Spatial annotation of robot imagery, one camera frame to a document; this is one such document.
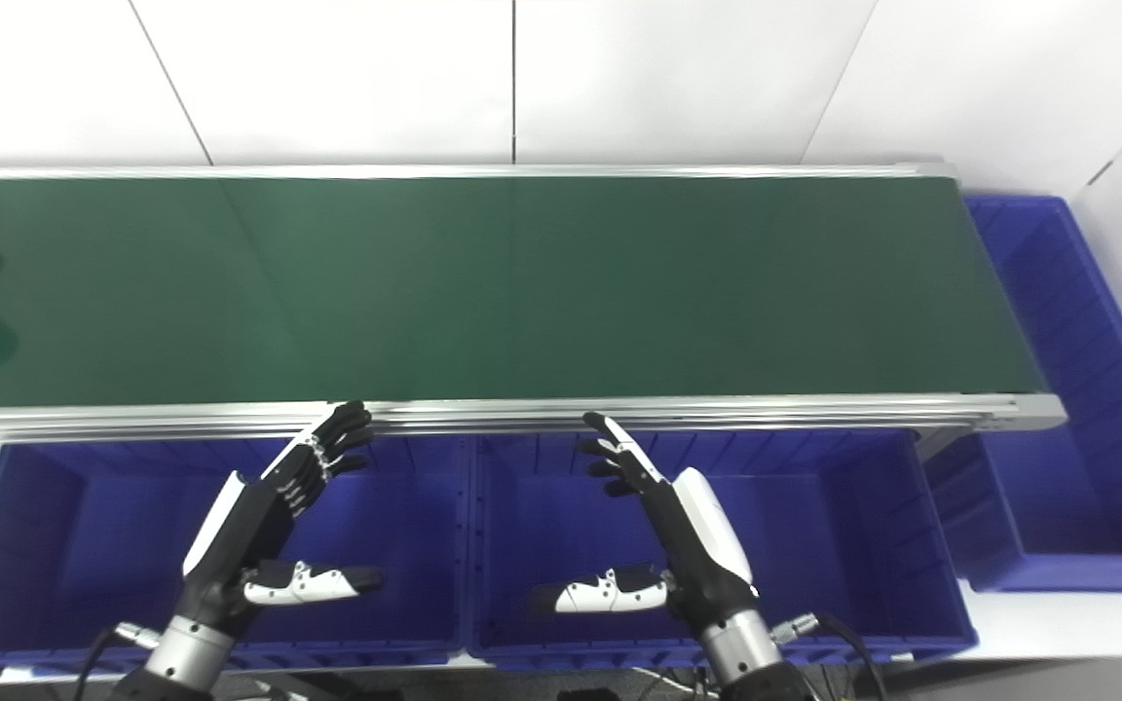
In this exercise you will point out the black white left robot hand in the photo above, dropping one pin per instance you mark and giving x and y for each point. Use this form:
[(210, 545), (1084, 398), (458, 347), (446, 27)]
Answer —
[(249, 526)]

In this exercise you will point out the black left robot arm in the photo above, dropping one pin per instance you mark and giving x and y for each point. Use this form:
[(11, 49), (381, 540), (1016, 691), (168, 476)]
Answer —
[(186, 662)]

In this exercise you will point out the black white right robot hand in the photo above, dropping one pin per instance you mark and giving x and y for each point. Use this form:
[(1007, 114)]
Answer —
[(707, 545)]

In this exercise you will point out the blue plastic bin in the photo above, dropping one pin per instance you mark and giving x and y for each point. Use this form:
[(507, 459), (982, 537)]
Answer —
[(1087, 467), (834, 545), (84, 545)]

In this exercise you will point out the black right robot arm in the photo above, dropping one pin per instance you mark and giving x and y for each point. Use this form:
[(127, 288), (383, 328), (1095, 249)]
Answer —
[(746, 657)]

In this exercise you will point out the green conveyor belt aluminium frame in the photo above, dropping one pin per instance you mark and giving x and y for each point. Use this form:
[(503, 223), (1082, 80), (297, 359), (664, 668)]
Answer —
[(522, 292)]

